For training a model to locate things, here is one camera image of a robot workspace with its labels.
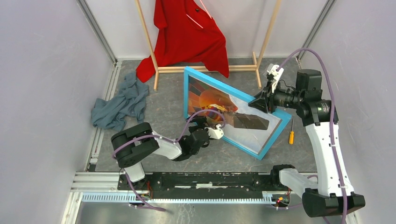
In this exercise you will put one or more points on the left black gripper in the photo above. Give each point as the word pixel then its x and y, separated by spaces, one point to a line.
pixel 200 120

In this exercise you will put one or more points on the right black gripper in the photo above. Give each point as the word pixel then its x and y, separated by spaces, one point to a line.
pixel 261 103

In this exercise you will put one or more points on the blue picture frame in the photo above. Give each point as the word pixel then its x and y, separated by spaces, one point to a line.
pixel 247 148

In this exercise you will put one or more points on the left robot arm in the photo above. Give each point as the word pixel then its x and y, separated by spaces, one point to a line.
pixel 134 144

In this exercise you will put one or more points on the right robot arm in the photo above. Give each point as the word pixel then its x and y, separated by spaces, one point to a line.
pixel 332 194

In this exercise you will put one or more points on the hot air balloon photo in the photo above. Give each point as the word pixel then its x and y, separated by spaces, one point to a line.
pixel 244 130

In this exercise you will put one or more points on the grey-blue cloth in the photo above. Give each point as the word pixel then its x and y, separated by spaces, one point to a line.
pixel 130 100

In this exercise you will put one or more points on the red shirt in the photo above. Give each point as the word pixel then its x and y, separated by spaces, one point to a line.
pixel 181 41

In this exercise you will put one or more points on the pink clothes hanger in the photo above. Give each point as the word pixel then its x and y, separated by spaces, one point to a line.
pixel 197 12

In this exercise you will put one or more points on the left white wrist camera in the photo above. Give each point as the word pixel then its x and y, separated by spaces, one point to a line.
pixel 216 132

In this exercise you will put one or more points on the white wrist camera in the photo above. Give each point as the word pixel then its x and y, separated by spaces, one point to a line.
pixel 275 72
pixel 216 132

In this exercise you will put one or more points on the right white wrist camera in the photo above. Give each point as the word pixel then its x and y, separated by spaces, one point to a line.
pixel 275 72

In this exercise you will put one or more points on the yellow handled screwdriver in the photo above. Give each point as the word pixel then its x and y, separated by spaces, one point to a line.
pixel 292 134

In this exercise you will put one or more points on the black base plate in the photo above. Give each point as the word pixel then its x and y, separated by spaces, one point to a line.
pixel 209 185

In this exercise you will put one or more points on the white cable duct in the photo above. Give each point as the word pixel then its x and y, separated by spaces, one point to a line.
pixel 132 198

